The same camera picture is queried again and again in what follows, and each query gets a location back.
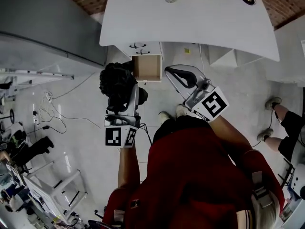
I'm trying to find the person's left forearm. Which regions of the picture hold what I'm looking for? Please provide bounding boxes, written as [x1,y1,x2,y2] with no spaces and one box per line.
[117,141,142,190]

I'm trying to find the black floor cable with plug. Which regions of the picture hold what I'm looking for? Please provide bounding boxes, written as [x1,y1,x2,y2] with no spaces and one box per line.
[252,108,279,148]

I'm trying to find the white metal stool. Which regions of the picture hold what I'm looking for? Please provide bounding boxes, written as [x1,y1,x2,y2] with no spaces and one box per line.
[23,160,88,226]

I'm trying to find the person's black shorts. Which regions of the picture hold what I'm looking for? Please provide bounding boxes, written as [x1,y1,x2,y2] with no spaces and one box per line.
[152,115,213,145]

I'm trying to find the grey metal cabinet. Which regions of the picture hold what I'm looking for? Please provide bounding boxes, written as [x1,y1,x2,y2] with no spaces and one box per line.
[0,0,108,69]

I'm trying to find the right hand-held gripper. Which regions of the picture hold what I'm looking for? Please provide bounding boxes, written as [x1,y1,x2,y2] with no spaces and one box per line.
[164,64,230,123]

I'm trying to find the thin black floor cable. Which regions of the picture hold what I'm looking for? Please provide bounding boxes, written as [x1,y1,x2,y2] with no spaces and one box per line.
[32,114,102,135]

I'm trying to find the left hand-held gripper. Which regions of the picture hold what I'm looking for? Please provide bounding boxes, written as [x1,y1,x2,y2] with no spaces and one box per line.
[103,84,142,149]

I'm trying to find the black cable by feet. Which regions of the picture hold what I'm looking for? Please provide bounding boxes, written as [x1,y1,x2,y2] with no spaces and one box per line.
[139,122,153,146]

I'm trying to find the person's red shirt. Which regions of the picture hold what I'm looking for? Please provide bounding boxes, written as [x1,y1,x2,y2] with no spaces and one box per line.
[102,125,286,229]

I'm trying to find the wooden drawer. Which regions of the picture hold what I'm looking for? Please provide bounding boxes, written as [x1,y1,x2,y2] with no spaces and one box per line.
[131,54,164,83]

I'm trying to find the white hanging cable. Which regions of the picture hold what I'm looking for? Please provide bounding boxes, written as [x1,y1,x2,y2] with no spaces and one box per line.
[198,43,206,74]

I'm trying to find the white drawer with black handle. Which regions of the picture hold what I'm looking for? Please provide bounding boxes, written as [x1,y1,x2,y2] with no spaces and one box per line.
[129,48,163,57]
[122,42,161,51]

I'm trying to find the person's left shoe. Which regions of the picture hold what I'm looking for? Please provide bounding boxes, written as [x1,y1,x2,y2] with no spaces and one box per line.
[158,111,174,125]

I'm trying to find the person's right shoe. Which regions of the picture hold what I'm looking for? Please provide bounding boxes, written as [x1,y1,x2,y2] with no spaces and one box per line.
[175,104,192,118]

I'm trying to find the white cable bundle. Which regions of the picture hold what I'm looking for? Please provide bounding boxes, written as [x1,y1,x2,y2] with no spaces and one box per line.
[37,90,55,116]

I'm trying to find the white desk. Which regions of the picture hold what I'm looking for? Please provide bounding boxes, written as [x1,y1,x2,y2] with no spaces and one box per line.
[98,0,280,83]

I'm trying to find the black metal chair frame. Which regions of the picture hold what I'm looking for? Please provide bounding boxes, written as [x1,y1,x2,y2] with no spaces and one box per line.
[277,157,296,188]

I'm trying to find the white wall shelf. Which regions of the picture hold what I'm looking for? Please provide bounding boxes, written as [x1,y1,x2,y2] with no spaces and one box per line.
[0,67,75,100]

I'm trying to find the person's right forearm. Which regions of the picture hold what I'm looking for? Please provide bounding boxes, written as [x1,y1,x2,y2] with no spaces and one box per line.
[209,115,254,157]

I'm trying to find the grey shoulder strap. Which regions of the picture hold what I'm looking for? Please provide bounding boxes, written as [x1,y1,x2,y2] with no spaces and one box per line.
[251,170,280,215]

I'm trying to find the person's shoe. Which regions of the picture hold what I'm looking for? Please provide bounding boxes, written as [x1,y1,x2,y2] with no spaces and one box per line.
[158,111,174,125]
[175,104,192,118]

